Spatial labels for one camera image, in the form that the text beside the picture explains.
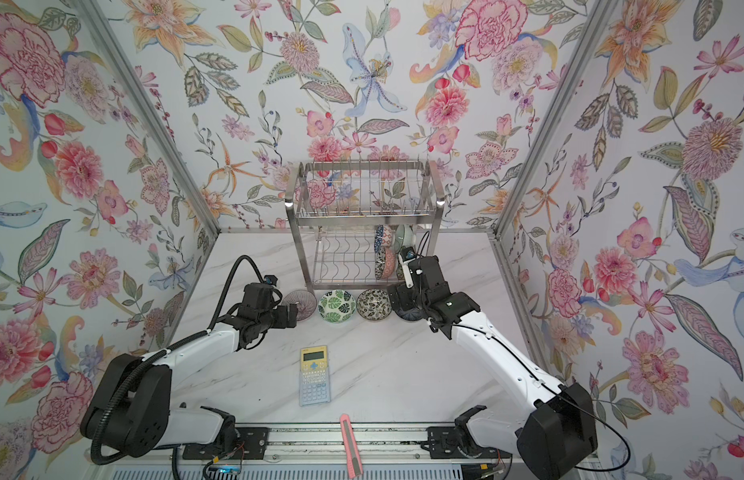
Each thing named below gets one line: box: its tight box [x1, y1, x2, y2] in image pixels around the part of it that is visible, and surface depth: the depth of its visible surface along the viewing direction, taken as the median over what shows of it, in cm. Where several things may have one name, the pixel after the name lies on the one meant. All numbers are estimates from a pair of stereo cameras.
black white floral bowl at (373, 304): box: [356, 289, 392, 321], surface depth 100 cm
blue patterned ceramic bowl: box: [374, 224, 384, 253], surface depth 116 cm
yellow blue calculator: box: [299, 345, 331, 406], surface depth 86 cm
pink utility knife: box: [340, 413, 364, 479], surface depth 74 cm
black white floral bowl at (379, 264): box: [374, 247, 386, 281], surface depth 108 cm
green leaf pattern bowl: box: [318, 290, 357, 323], surface depth 99 cm
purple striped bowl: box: [282, 289, 317, 321], surface depth 100 cm
